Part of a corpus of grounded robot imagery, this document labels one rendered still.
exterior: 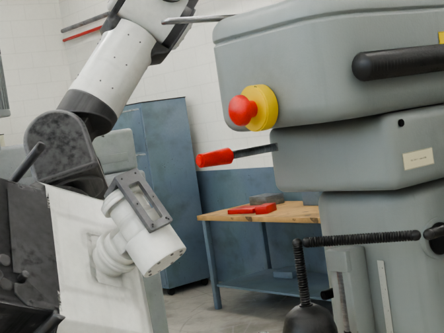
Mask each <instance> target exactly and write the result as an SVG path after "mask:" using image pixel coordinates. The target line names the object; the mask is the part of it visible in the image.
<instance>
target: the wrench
mask: <svg viewBox="0 0 444 333"><path fill-rule="evenodd" d="M231 16H235V15H211V16H197V17H171V18H166V19H163V20H161V24H162V25H166V24H190V23H202V22H220V21H221V20H223V19H225V18H228V17H231Z"/></svg>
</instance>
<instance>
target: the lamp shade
mask: <svg viewBox="0 0 444 333"><path fill-rule="evenodd" d="M282 333H338V328H337V326H336V323H335V322H334V319H333V318H332V315H331V314H330V311H329V310H328V309H326V308H324V307H322V306H320V305H318V304H316V303H310V305H301V304H300V305H297V306H295V307H294V308H293V309H292V310H290V311H289V312H288V313H287V314H286V316H285V321H284V325H283V332H282Z"/></svg>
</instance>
